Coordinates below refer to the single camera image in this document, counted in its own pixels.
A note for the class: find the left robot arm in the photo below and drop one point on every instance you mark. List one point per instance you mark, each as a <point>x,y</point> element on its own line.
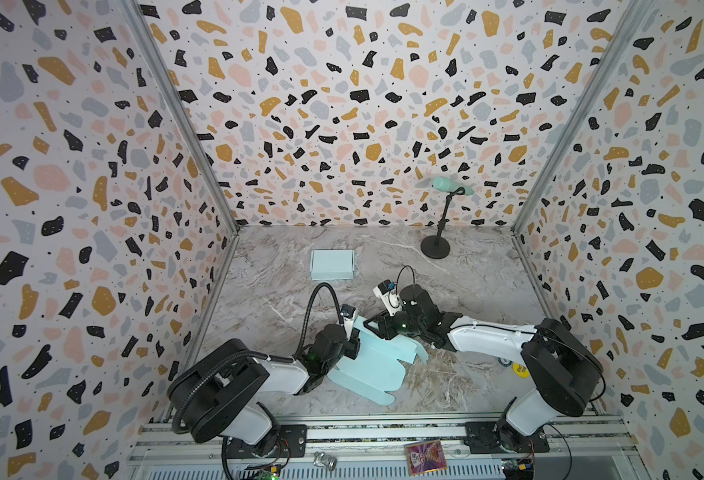
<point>216,397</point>

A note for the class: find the yellow round sticker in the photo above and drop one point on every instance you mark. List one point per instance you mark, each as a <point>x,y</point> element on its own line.
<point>521,370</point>

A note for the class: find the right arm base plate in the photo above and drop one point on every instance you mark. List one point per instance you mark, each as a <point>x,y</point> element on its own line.
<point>486,437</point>

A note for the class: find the small metal clip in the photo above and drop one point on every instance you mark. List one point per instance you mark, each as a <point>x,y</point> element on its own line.
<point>325,461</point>

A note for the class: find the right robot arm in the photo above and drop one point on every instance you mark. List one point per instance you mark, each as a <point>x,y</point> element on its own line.
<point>564,372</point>

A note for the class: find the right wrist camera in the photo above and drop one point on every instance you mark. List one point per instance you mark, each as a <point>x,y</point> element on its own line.
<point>386,291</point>

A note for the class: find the aluminium mounting rail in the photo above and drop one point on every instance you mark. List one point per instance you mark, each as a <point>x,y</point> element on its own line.
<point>373,447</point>

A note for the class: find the colourful square card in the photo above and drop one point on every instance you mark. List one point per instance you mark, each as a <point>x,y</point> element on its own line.
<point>425,457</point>

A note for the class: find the circuit board right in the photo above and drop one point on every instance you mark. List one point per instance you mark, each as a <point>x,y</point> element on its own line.
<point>519,468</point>

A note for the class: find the mint green microphone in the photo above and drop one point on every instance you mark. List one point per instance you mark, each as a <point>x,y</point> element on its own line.
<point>446,185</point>

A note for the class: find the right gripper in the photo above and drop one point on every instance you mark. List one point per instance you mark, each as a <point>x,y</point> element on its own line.
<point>385,322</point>

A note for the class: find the black microphone stand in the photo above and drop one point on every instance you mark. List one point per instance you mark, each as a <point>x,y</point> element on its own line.
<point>436,246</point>

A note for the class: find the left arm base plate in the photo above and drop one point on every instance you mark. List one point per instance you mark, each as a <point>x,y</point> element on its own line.
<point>283,442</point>

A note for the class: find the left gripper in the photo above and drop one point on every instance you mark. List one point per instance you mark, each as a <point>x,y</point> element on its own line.
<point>355,343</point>

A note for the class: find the mint paper box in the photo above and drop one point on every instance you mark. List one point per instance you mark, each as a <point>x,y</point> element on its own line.
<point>379,369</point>
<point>332,265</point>

